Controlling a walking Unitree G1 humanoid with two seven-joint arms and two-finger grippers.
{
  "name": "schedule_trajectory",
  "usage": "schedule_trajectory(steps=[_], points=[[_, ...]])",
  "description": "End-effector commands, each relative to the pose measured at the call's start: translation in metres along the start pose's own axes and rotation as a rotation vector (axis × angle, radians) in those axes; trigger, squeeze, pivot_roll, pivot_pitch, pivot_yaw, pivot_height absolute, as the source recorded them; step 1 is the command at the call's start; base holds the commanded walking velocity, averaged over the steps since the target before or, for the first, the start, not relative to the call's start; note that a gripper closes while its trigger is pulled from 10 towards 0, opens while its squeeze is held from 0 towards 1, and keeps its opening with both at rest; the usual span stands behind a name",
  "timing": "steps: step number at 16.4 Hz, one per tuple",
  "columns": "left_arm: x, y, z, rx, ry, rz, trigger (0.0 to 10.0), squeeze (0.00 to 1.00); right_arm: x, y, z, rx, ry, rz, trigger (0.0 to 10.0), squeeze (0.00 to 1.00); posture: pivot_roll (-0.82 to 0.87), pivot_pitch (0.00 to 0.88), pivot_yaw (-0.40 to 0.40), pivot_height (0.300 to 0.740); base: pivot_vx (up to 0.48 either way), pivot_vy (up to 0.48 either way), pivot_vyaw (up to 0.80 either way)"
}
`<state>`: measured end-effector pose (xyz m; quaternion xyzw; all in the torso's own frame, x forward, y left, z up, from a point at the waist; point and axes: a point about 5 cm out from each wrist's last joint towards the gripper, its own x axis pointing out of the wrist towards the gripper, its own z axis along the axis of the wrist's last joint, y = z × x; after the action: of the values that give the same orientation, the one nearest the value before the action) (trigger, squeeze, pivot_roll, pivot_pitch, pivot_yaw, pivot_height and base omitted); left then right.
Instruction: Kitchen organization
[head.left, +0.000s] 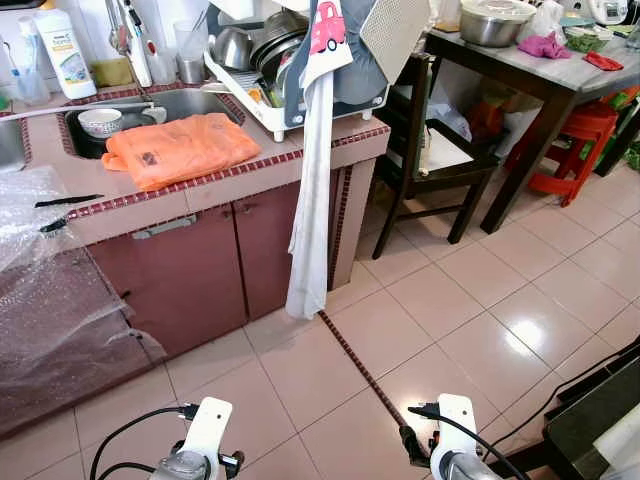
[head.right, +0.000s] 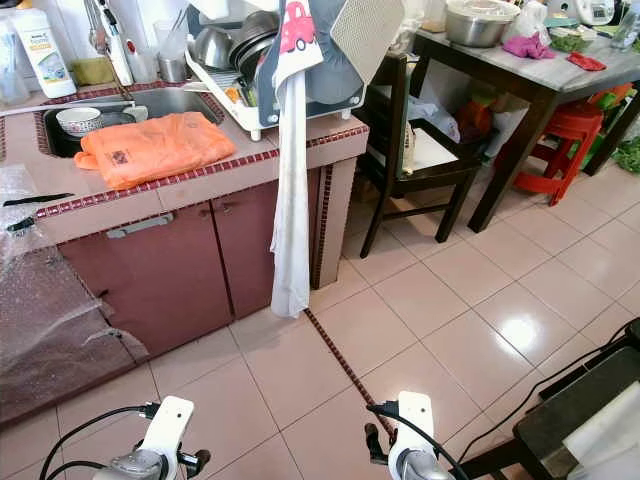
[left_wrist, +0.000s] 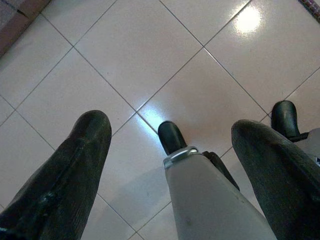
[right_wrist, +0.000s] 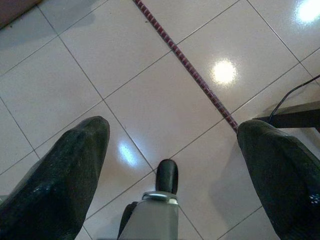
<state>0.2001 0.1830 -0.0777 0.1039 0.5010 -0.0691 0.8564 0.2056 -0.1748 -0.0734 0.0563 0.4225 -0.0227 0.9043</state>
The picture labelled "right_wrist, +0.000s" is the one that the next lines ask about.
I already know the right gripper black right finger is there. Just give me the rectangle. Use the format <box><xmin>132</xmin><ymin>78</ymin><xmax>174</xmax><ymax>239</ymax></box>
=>
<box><xmin>236</xmin><ymin>119</ymin><xmax>320</xmax><ymax>240</ymax></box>

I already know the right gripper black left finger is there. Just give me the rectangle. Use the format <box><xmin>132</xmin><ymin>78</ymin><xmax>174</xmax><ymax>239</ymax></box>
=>
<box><xmin>0</xmin><ymin>116</ymin><xmax>111</xmax><ymax>240</ymax></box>

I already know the dark wooden table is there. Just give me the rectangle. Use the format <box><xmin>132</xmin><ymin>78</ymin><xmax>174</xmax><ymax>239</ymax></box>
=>
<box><xmin>252</xmin><ymin>99</ymin><xmax>320</xmax><ymax>141</ymax></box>

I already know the robot grey leg black foot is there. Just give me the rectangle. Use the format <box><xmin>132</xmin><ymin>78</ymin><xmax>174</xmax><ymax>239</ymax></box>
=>
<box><xmin>117</xmin><ymin>158</ymin><xmax>181</xmax><ymax>240</ymax></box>

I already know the brown wooden cabinet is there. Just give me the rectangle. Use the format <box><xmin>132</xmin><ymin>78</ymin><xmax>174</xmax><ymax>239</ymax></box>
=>
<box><xmin>0</xmin><ymin>0</ymin><xmax>42</xmax><ymax>31</ymax></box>

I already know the thin black floor cable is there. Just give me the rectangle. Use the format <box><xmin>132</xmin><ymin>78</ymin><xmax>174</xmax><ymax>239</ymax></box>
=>
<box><xmin>269</xmin><ymin>76</ymin><xmax>320</xmax><ymax>121</ymax></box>

